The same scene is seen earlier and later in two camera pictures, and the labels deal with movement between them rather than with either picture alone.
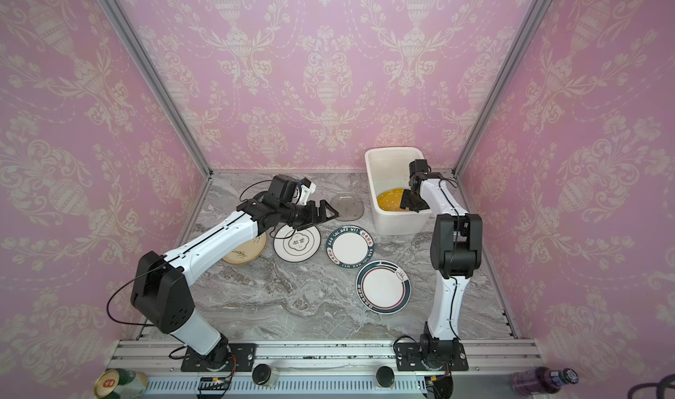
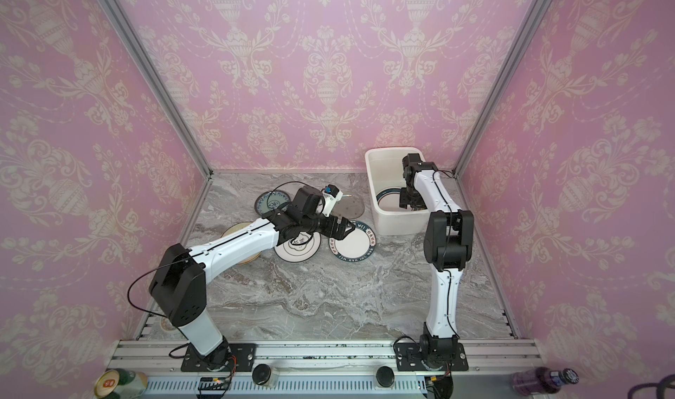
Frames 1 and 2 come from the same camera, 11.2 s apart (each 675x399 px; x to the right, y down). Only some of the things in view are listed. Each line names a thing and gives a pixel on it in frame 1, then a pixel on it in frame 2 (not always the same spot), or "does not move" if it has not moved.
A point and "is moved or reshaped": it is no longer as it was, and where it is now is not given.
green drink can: [119, 383] does not move
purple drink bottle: [542, 380] does not move
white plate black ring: [297, 246] does not move
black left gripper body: [301, 215] to [320, 222]
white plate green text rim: [350, 246] is moved or reshaped
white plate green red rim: [383, 286] to [388, 199]
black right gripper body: [413, 202] does not move
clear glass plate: [348, 207] does not move
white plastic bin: [388, 175] does not move
